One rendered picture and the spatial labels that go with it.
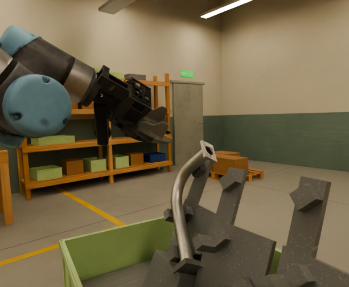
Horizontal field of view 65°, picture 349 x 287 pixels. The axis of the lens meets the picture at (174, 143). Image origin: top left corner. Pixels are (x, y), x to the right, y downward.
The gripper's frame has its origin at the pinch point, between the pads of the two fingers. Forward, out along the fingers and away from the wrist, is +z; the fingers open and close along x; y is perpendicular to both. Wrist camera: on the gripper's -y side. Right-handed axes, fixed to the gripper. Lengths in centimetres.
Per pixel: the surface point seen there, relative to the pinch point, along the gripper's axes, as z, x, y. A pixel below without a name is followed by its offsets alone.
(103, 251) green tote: 3.8, -14.1, -32.6
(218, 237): 12.4, -21.6, 0.0
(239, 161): 327, 271, -174
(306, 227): 13.0, -26.9, 17.1
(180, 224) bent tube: 11.7, -14.6, -9.9
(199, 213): 16.1, -11.6, -7.5
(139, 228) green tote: 11.5, -8.2, -26.8
